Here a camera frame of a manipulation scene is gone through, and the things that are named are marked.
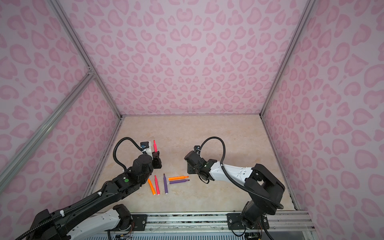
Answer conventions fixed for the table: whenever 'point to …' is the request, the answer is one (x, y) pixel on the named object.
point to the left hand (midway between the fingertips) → (159, 150)
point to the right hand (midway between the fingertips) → (191, 165)
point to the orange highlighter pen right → (177, 178)
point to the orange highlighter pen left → (152, 187)
